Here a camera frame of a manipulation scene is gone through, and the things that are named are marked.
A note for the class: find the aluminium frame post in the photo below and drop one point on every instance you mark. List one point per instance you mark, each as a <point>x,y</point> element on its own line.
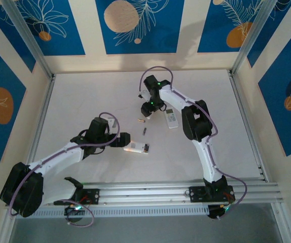
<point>285,225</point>
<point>4,227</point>
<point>253,38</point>
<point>30,38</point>

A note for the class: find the aluminium table side rail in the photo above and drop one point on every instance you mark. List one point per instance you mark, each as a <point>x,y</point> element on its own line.
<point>43,114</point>
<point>249,126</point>

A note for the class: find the black electronics box green light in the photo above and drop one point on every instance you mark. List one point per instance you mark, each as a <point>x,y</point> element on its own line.
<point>215,212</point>
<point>72,212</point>

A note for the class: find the white remote control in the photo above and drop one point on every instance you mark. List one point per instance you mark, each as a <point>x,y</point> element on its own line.
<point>172,121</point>
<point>135,147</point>

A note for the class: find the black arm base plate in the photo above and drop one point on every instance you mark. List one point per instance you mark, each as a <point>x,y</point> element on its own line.
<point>92,196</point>
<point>196,193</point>

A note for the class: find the aluminium mounting rail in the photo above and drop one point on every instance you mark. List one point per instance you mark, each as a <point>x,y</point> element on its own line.
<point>145,193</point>

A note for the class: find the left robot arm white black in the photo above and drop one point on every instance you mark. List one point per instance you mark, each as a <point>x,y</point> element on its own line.
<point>59,157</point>

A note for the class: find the white battery cover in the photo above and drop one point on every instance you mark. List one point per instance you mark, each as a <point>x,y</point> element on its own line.
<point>148,117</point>

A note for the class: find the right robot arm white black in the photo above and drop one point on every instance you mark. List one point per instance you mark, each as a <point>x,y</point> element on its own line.
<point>206,159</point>

